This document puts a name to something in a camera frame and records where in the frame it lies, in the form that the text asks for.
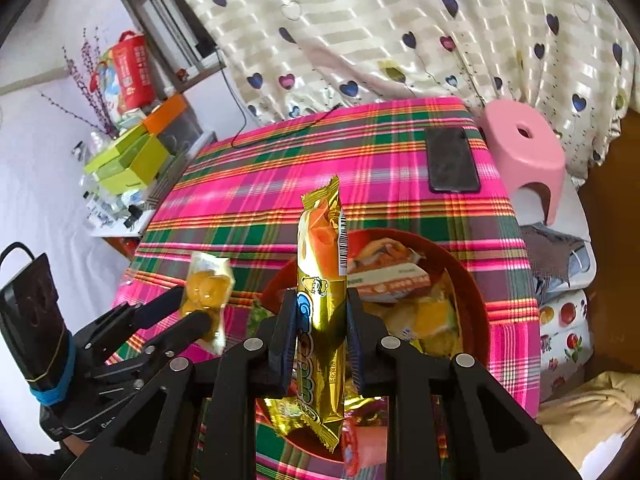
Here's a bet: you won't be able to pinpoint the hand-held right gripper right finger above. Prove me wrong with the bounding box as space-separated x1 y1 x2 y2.
345 287 583 480

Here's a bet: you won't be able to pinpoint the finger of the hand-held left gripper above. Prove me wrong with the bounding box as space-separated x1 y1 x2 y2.
105 310 213 378
75 285 187 357

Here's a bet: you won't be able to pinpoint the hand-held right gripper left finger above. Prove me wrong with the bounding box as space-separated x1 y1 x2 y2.
60 289 299 480

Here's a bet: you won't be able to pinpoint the green snack packet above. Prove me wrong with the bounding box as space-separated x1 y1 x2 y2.
247 300 276 341

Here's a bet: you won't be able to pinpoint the clear packet of yellow balls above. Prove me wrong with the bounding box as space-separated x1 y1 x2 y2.
179 251 235 353

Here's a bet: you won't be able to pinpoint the gold wafer bar packet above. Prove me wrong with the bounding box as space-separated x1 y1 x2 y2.
294 175 349 454
262 396 306 436

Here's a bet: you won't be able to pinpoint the orange and white snack packet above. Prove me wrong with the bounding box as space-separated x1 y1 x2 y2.
347 240 433 303

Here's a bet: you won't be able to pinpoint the yellow potato chips bag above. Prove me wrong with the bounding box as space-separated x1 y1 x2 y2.
362 285 461 356

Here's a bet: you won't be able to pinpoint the red jelly cup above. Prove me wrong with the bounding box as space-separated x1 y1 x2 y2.
342 407 396 478

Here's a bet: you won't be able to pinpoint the red plastic basket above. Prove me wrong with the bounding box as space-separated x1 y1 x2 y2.
255 228 492 463

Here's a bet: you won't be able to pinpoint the white side table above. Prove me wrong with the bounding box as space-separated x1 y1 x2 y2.
87 200 157 261

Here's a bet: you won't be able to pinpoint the lime green cardboard box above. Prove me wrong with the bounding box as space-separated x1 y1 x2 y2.
84 127 171 193

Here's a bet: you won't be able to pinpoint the pink plaid cloth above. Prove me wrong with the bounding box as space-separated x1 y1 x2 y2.
112 96 543 480

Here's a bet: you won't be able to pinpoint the orange box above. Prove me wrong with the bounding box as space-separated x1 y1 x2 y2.
141 94 193 136

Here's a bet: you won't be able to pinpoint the fruit printed cloth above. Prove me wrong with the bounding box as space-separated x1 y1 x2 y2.
537 287 593 403

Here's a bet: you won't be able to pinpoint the grey cloth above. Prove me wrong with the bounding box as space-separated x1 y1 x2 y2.
520 225 588 286

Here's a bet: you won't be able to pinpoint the black smartphone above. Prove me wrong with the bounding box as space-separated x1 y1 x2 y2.
424 126 482 194

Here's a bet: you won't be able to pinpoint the cartoon printed gift bag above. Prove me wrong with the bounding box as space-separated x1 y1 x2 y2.
90 50 126 121

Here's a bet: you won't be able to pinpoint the purple dried branches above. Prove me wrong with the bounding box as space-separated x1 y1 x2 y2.
42 27 121 138

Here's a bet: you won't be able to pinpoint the beige cloth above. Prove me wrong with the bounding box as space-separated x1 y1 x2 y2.
535 370 636 471

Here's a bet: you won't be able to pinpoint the red gift bag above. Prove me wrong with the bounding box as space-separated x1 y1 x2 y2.
111 31 156 111

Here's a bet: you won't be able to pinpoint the pink plastic stool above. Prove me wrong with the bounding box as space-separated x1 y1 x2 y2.
482 99 568 227

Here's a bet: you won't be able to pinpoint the wooden wardrobe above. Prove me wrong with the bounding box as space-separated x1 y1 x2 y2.
580 110 640 376

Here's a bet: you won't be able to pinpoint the heart printed curtain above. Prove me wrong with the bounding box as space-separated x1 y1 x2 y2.
155 0 640 181

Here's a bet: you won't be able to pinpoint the black cable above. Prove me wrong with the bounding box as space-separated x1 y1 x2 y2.
220 60 341 148

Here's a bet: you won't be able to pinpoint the window frame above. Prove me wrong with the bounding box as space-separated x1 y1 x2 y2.
121 0 226 96

